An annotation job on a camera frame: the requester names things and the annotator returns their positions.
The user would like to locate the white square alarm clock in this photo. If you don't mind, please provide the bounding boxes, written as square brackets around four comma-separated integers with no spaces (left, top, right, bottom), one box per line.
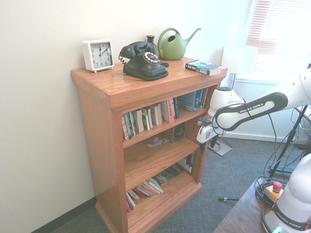
[82,39,115,73]

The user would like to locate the dark green spine book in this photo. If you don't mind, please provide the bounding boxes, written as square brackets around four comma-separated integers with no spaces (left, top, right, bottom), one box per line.
[126,111,139,139]

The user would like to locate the black vintage rotary telephone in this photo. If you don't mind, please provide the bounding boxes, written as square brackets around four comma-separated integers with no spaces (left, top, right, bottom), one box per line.
[118,41,170,82]

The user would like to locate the white red slanted book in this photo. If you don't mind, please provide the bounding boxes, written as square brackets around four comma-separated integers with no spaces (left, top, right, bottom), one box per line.
[125,189,141,214]

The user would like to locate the blue paperback book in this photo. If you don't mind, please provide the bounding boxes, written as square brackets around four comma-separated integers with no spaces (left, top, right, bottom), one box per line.
[185,60,223,76]

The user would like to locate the black camera tripod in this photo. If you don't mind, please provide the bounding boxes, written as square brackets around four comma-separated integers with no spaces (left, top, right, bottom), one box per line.
[268,104,311,178]

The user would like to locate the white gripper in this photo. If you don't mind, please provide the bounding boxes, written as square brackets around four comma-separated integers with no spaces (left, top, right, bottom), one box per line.
[196,123,225,155]

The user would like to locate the dark wooden table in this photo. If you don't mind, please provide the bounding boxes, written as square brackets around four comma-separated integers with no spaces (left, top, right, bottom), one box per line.
[213,178,311,233]

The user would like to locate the orange spine white book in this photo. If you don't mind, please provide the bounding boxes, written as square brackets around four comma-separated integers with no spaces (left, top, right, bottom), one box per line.
[160,98,176,124]

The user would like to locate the green and white book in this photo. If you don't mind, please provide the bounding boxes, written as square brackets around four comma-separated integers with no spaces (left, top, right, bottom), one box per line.
[142,108,151,131]

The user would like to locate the white floor lamp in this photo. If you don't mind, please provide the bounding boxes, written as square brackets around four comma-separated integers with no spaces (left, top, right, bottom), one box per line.
[207,46,258,157]

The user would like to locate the black coiled cable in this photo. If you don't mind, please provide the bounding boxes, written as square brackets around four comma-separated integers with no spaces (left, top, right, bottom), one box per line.
[255,176,291,213]

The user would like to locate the grey hanging cable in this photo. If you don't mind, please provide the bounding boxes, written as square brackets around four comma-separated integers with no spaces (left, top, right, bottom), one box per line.
[267,113,292,172]

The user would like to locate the blue leaning book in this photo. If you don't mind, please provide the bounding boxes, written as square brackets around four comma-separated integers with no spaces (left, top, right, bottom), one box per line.
[177,91,198,113]

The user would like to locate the green plastic watering can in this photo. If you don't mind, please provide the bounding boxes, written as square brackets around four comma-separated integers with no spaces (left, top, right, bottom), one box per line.
[157,27,202,61]

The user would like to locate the loose paper scraps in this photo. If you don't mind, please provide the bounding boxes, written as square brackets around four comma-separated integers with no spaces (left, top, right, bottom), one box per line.
[146,136,171,148]

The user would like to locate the small wooden speaker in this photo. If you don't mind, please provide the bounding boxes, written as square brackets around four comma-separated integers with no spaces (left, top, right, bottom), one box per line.
[173,123,187,142]

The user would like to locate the wooden bookshelf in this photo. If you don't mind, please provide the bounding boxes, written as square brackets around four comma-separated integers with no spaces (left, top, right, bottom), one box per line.
[70,57,228,233]

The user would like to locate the small dark vase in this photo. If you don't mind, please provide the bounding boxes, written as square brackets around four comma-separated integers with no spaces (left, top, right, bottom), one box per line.
[146,35,156,55]

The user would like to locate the red white spine book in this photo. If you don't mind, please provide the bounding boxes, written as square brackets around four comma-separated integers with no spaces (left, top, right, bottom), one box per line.
[121,113,129,141]

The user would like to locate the white window blinds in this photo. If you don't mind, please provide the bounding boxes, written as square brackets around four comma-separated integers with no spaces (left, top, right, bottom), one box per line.
[245,0,311,74]

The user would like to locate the dark green flat book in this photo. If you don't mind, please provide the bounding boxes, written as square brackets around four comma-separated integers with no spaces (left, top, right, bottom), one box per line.
[152,164,185,186]

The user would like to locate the black white cover book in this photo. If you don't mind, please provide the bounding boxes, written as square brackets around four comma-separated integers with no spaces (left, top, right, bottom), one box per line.
[178,152,196,176]

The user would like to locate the white pages paperback book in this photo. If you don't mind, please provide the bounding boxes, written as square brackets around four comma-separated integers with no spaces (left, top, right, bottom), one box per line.
[151,103,163,126]
[135,109,145,133]

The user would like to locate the dark blue Walker book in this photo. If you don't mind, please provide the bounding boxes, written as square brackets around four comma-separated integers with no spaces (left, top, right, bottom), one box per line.
[173,97,180,119]

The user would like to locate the blue Thailand guide book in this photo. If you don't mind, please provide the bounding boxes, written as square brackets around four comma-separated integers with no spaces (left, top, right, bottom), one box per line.
[194,87,208,111]

